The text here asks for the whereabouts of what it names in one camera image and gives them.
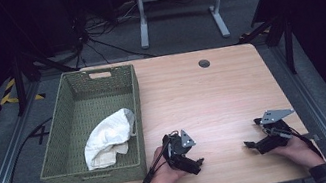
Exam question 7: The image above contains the white towel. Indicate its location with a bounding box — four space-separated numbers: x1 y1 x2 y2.
77 106 144 172

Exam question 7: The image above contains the bundle of floor cables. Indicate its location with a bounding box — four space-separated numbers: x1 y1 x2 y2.
65 0 156 71

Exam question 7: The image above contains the grey round cable grommet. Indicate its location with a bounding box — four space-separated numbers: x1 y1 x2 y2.
197 58 211 70

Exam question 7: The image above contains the yellow black hazard tape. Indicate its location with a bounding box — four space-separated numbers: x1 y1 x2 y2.
0 72 47 108

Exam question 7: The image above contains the left hand-held gripper black cable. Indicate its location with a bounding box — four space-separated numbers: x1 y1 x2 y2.
130 130 189 183

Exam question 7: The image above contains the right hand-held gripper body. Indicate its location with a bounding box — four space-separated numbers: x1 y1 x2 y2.
250 105 302 156

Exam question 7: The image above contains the right hand-held gripper black cable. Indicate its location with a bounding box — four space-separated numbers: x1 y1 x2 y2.
272 119 324 166

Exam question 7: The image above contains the hand-held gripper black cable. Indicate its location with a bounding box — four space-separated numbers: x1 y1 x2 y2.
130 130 189 183
272 119 324 166

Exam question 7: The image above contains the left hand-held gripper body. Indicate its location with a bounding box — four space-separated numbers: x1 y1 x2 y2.
159 127 201 175

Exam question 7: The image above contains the person's right hand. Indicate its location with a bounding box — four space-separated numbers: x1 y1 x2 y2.
265 131 325 176

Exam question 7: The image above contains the black tripod stand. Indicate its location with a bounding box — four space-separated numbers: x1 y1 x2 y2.
6 42 86 117
234 12 301 84

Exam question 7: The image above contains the green woven basket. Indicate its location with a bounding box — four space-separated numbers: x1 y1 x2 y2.
22 60 156 183

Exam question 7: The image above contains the person's left hand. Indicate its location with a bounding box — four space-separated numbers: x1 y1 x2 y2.
142 142 189 183

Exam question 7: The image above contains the grey tape strip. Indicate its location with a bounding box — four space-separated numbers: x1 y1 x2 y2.
300 130 321 144

